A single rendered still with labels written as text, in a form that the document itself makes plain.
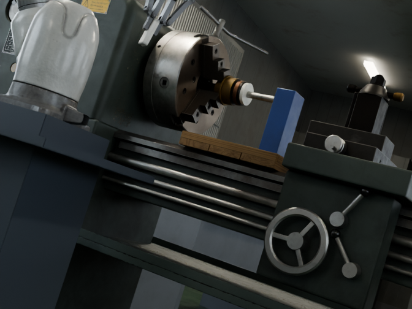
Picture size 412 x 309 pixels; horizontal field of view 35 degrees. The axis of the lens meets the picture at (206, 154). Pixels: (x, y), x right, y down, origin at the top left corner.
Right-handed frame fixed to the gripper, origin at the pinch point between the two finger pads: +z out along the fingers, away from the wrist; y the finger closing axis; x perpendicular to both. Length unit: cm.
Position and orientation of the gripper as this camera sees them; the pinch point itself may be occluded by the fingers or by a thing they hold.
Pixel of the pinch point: (149, 32)
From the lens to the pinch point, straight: 164.9
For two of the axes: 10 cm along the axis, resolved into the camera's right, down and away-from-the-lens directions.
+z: -4.5, 8.8, -1.5
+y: 7.7, 4.7, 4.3
